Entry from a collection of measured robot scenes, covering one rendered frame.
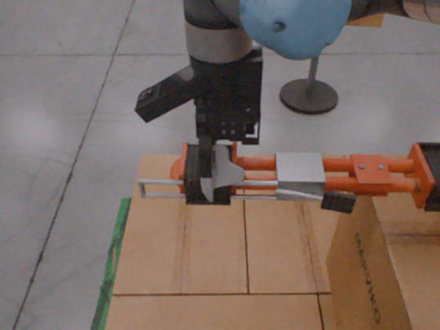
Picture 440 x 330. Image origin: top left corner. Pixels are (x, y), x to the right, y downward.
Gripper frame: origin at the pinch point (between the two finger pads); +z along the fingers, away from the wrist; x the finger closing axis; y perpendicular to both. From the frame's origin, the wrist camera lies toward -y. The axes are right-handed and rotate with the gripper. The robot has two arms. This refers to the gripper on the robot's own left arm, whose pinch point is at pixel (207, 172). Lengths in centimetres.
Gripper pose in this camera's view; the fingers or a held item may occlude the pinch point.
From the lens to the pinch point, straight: 61.5
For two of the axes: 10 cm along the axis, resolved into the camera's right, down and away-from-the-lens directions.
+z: 0.1, 7.1, 7.0
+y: 10.0, 0.1, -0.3
